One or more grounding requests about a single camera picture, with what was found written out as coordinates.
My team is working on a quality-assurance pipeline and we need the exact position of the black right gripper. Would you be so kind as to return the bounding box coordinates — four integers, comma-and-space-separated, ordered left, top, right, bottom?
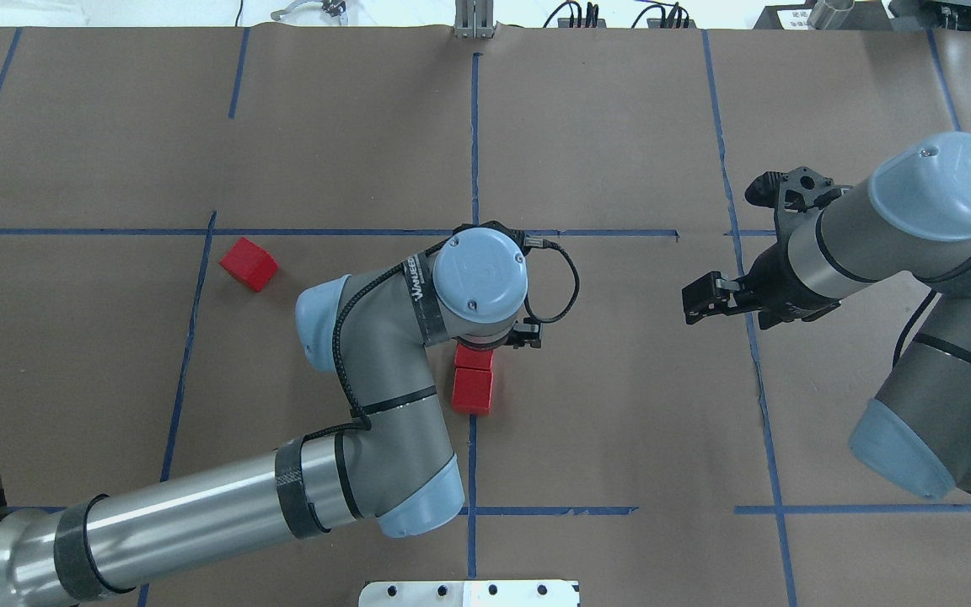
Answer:
681, 168, 852, 330

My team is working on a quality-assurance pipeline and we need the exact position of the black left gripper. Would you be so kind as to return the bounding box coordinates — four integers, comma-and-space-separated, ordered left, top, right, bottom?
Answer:
452, 221, 545, 351

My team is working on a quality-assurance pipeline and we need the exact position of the red block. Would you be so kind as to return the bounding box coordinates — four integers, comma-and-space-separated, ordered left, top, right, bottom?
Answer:
453, 342, 496, 372
219, 237, 280, 293

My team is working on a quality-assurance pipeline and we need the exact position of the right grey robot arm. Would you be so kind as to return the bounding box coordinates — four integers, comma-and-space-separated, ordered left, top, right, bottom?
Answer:
682, 131, 971, 501

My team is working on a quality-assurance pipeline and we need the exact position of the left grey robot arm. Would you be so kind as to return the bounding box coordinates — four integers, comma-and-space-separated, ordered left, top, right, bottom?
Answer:
0, 212, 451, 508

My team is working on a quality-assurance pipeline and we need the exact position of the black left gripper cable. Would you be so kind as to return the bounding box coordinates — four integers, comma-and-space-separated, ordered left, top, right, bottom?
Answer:
300, 238, 581, 439

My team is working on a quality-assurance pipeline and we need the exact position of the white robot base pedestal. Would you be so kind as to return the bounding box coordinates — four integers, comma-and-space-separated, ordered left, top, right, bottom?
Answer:
358, 579, 582, 606

